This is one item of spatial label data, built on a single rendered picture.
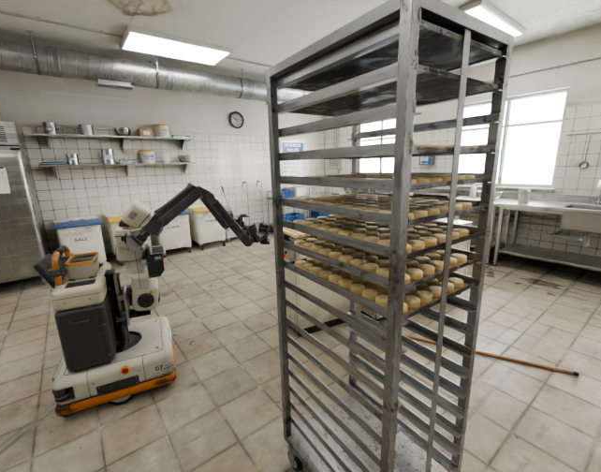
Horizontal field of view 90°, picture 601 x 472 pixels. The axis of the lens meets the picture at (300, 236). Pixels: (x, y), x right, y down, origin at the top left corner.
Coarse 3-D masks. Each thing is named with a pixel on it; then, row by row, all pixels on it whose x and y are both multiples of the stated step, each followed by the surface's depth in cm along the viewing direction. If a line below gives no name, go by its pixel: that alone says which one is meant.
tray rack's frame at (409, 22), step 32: (416, 0) 63; (352, 32) 76; (416, 32) 64; (480, 32) 78; (288, 64) 100; (416, 64) 66; (448, 224) 87; (480, 224) 101; (448, 256) 90; (480, 288) 105; (384, 384) 86; (384, 416) 88; (288, 448) 147; (320, 448) 143; (352, 448) 143; (384, 448) 90; (416, 448) 142
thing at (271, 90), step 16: (272, 80) 112; (272, 96) 113; (272, 112) 115; (272, 128) 116; (272, 144) 117; (272, 160) 119; (272, 176) 121; (272, 192) 123; (272, 208) 125; (288, 384) 144; (288, 400) 146; (288, 416) 148; (288, 432) 150
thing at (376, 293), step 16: (320, 272) 116; (336, 272) 117; (352, 288) 100; (368, 288) 100; (384, 288) 99; (416, 288) 99; (432, 288) 98; (448, 288) 99; (384, 304) 91; (416, 304) 89
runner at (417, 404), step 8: (352, 360) 166; (360, 360) 162; (368, 368) 158; (376, 376) 152; (384, 376) 149; (400, 392) 141; (408, 392) 138; (408, 400) 137; (416, 400) 135; (424, 408) 132; (440, 416) 125; (440, 424) 124; (448, 424) 123; (448, 432) 120; (456, 432) 120
